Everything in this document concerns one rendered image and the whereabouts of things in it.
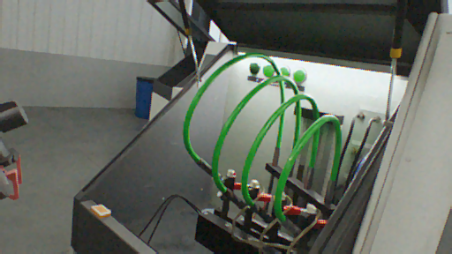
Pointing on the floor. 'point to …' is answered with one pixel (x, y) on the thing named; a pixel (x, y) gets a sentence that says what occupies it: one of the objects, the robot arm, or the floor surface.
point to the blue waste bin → (144, 89)
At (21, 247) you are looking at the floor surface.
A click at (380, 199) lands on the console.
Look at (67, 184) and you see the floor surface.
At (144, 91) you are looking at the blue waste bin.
